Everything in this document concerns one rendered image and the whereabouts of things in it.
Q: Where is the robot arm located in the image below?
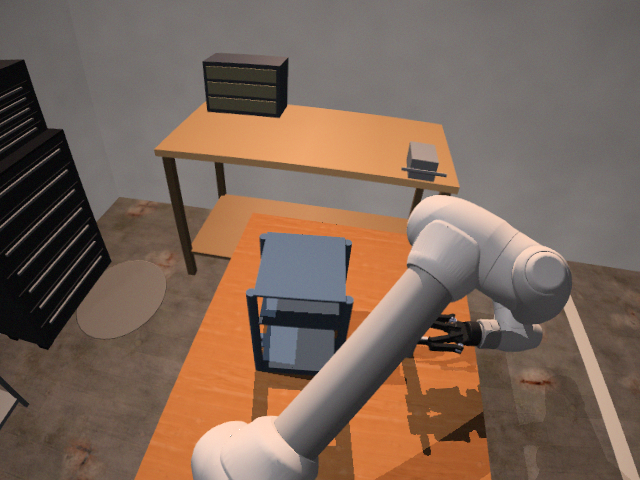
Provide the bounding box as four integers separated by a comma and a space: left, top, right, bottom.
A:
191, 195, 572, 480

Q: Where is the white plastic bottle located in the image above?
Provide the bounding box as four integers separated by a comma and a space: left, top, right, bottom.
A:
406, 344, 417, 358

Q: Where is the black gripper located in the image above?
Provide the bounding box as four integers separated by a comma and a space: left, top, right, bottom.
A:
417, 313, 482, 354

